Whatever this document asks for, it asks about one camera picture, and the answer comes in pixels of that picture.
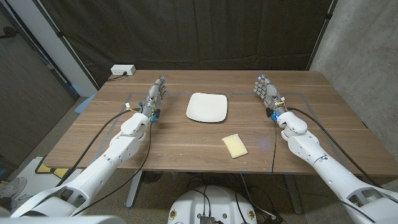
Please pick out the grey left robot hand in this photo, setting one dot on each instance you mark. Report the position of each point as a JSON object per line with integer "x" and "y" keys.
{"x": 154, "y": 99}

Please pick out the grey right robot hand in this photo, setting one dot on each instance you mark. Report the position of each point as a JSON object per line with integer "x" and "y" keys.
{"x": 271, "y": 95}

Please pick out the white square plate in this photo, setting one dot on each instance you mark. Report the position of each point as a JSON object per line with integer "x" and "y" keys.
{"x": 206, "y": 107}

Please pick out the yellow sponge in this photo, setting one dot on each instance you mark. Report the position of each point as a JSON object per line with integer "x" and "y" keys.
{"x": 235, "y": 146}

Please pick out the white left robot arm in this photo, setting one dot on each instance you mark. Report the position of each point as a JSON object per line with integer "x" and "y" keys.
{"x": 102, "y": 161}

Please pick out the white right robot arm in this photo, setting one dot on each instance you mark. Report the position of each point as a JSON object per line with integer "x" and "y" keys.
{"x": 326, "y": 171}

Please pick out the white power strip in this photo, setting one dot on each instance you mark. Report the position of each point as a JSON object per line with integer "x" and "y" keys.
{"x": 122, "y": 69}

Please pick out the light blue floor object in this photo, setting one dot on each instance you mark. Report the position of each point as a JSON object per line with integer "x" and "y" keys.
{"x": 84, "y": 105}

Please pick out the black backdrop curtain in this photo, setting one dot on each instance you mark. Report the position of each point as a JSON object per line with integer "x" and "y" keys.
{"x": 186, "y": 31}

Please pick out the round black floor fan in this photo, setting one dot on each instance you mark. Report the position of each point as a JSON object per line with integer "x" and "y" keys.
{"x": 151, "y": 177}

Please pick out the black backdrop stand pole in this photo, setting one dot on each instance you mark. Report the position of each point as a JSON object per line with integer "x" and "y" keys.
{"x": 66, "y": 46}
{"x": 321, "y": 34}

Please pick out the grey table leg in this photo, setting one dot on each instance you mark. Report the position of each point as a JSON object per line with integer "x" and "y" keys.
{"x": 293, "y": 196}
{"x": 133, "y": 189}

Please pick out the white robot torso base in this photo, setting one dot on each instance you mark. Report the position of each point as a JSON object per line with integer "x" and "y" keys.
{"x": 214, "y": 205}

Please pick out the black power adapter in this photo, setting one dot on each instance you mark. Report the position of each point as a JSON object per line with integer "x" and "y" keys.
{"x": 273, "y": 218}

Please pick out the white floor board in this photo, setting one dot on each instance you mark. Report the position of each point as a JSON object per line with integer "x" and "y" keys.
{"x": 29, "y": 183}

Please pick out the grey sneaker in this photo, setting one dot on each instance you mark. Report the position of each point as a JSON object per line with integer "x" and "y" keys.
{"x": 12, "y": 188}

